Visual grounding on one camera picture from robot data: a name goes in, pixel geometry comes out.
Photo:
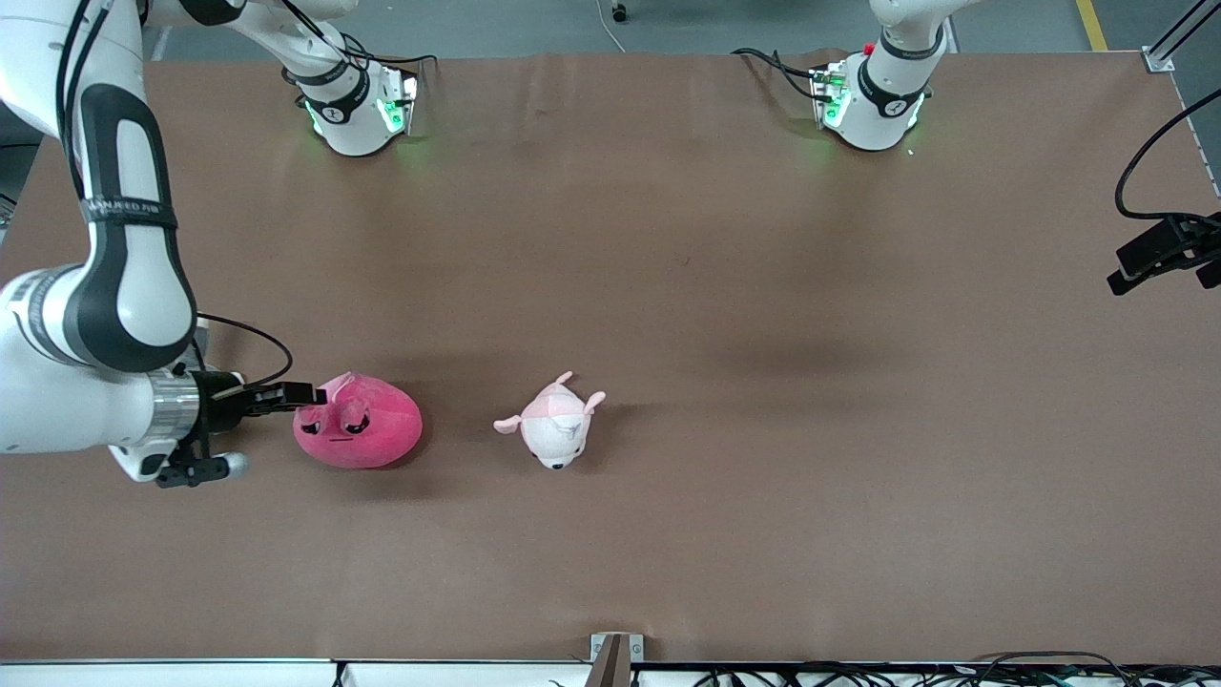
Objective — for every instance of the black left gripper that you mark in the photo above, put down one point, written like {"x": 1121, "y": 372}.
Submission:
{"x": 1158, "y": 245}

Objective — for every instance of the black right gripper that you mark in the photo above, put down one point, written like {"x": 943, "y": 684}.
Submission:
{"x": 221, "y": 403}

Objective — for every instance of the pink flamingo plush toy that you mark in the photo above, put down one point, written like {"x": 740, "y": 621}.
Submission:
{"x": 367, "y": 434}

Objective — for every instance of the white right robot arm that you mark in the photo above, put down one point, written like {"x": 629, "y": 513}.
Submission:
{"x": 124, "y": 286}

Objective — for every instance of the white pink pig plush toy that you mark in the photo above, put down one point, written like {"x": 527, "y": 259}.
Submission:
{"x": 553, "y": 429}

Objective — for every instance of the white table edge strip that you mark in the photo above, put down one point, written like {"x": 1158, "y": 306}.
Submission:
{"x": 191, "y": 674}

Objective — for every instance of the brown table cover sheet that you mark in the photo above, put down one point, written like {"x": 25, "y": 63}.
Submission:
{"x": 763, "y": 477}

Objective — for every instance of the aluminium frame profile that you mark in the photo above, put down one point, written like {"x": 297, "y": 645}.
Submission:
{"x": 1178, "y": 38}

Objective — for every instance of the metal table edge bracket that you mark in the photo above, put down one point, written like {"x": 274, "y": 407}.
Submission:
{"x": 615, "y": 658}

